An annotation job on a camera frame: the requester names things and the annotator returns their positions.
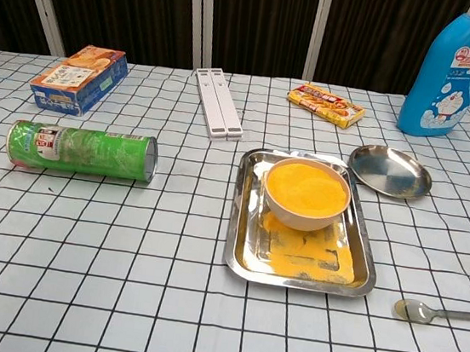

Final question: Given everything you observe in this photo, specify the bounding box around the white flat bar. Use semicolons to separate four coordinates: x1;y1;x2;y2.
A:
187;65;251;143

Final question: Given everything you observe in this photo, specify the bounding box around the yellow curry box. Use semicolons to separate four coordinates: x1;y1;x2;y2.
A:
284;80;369;132

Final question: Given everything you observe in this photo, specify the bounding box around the round steel plate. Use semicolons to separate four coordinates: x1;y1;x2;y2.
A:
344;141;437;204

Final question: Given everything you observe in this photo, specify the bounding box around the checkered tablecloth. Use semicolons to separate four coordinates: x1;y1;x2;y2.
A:
0;43;470;352

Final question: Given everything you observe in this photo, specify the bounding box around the green chips can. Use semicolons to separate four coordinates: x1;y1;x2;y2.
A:
2;118;162;185

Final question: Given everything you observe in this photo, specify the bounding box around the clear plastic spoon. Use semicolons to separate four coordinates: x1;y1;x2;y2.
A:
392;297;470;330

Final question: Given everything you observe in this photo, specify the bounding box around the blue detergent bottle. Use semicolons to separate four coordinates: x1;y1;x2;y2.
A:
395;0;470;144

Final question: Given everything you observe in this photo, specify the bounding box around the dark folding partition screen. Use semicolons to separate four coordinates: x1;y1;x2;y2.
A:
0;0;470;111

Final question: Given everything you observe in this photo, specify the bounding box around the rectangular steel tray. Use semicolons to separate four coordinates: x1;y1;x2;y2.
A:
221;144;392;301

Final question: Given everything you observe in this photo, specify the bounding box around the orange blue biscuit box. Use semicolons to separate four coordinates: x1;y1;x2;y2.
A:
26;39;132;123

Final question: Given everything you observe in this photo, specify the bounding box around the orange bowl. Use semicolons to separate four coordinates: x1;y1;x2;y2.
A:
259;153;356;237

